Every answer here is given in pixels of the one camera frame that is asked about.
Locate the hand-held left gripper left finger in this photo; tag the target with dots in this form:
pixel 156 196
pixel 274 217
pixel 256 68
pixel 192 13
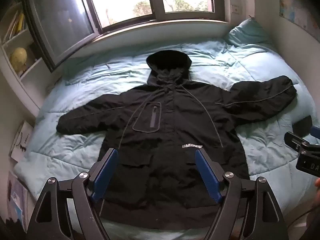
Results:
pixel 106 172

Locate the yellow globe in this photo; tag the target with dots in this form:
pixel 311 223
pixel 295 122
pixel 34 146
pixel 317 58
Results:
pixel 18 58

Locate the person's right hand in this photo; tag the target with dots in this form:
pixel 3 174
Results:
pixel 317 182

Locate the row of books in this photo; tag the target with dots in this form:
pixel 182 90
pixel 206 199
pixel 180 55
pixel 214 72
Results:
pixel 15 25

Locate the black hooded jacket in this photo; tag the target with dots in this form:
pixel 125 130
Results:
pixel 172 120

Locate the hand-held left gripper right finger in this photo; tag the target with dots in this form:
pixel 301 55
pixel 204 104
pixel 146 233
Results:
pixel 207 175

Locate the dark framed window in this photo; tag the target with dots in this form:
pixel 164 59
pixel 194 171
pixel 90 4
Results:
pixel 155 0

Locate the white printed paper bag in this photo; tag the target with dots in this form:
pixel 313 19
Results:
pixel 21 142

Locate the light blue comforter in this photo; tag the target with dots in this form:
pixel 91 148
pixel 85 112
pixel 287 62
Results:
pixel 82 85

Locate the white bookshelf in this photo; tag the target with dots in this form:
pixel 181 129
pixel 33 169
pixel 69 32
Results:
pixel 15 62

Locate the white wall switch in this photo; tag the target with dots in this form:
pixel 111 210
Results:
pixel 235 9

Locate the light blue pillow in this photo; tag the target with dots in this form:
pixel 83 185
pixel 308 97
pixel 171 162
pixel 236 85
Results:
pixel 247 33

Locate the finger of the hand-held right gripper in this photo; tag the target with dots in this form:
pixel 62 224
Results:
pixel 303 128
pixel 297 142

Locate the wall map poster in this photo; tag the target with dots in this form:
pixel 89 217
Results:
pixel 300 7

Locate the open window sash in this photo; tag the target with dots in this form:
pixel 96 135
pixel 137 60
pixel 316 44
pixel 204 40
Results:
pixel 60 20

